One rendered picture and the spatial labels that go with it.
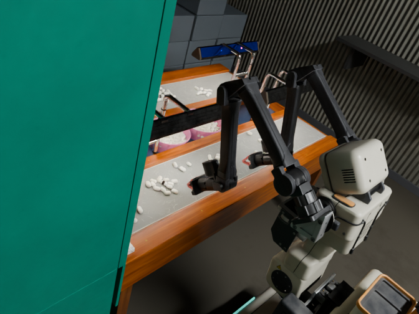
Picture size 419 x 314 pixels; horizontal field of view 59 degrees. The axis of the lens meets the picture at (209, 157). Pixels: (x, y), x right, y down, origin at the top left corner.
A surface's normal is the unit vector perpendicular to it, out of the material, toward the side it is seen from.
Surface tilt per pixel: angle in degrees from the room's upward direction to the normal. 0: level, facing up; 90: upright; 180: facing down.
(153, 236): 0
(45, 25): 90
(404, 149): 90
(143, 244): 0
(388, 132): 90
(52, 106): 90
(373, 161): 47
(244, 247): 0
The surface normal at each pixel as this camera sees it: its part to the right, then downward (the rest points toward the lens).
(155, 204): 0.25, -0.77
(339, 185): -0.71, 0.26
